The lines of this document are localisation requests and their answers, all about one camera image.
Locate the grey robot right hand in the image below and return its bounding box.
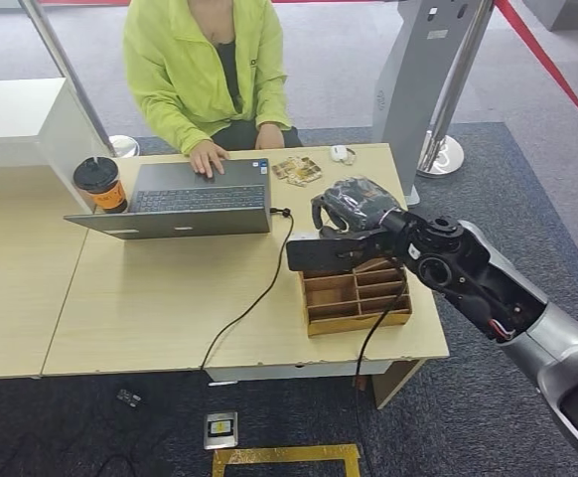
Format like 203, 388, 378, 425
311, 177, 402, 239

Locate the wooden card organizer box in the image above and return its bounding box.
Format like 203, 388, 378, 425
298, 256, 413, 338

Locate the person's left hand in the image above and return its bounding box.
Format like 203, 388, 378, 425
255, 122, 286, 151

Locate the person's hand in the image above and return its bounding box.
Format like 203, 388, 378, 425
188, 139, 231, 180
255, 122, 286, 151

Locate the person's right hand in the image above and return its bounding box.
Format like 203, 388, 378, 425
188, 139, 231, 180

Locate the person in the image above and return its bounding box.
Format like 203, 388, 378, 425
122, 0, 304, 180

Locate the grey kiosk stand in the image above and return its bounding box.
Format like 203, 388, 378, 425
372, 0, 486, 209

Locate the wooden table leg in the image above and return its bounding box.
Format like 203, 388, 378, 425
368, 358, 426, 410

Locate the grey laptop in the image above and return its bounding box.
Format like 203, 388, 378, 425
63, 157, 274, 240

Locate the red barrier belt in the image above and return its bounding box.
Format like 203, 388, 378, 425
495, 0, 578, 143

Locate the metal floor socket plate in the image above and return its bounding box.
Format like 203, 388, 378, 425
203, 411, 240, 451

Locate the grey platform block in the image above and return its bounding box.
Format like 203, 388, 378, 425
522, 0, 578, 32

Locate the coffee cup with black lid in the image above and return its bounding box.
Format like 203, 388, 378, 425
72, 155, 129, 216

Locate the small black device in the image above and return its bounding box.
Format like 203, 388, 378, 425
116, 388, 143, 409

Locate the white cabinet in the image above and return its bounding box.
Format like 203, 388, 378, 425
0, 78, 116, 216

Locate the black laptop power cable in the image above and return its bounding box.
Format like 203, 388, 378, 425
200, 207, 295, 372

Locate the chrome stanchion post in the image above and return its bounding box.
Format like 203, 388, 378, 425
416, 0, 496, 179
19, 0, 142, 158

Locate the black robot wrist cable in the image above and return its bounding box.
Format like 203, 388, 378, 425
354, 262, 409, 477

